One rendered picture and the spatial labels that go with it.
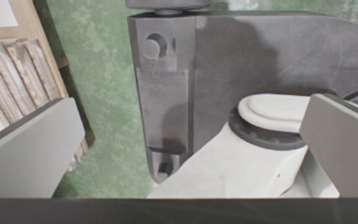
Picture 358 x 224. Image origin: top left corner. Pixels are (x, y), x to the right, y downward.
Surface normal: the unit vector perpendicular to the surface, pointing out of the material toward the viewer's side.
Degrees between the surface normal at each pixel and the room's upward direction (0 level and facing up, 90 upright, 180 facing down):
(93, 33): 0
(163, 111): 0
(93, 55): 0
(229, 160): 90
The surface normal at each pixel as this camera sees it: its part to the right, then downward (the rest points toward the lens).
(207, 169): -0.03, -0.86
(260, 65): -0.22, 0.51
